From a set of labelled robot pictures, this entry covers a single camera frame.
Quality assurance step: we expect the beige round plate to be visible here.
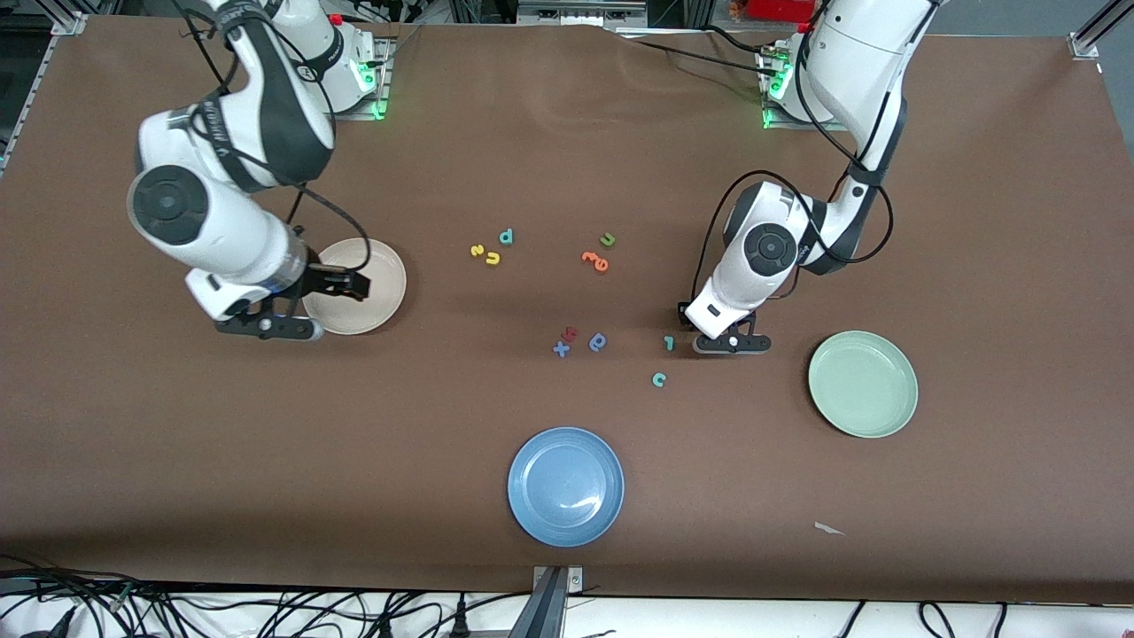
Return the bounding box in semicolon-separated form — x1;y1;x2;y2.
301;237;408;336

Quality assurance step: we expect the light green round plate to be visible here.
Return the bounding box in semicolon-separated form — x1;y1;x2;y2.
807;331;920;440

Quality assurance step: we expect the blue round plate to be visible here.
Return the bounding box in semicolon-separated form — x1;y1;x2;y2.
508;427;625;548

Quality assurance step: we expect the red box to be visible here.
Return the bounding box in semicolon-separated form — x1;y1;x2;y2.
742;0;820;23

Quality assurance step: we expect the grey metal box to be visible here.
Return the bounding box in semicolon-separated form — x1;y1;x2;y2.
517;0;649;27

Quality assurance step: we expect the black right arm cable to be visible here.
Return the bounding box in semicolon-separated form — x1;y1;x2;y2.
173;0;373;276

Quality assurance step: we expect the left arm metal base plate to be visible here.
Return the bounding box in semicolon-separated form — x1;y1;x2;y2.
757;49;856;132

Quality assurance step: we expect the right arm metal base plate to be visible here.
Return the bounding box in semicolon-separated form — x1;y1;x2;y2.
332;35;395;121

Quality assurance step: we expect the black base supply cable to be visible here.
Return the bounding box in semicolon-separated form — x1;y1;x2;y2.
611;25;781;81

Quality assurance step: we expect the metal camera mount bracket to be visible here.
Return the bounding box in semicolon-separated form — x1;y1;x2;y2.
509;565;586;638

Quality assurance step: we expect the aluminium frame rail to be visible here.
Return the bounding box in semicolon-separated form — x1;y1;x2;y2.
1068;0;1134;61
0;11;89;174

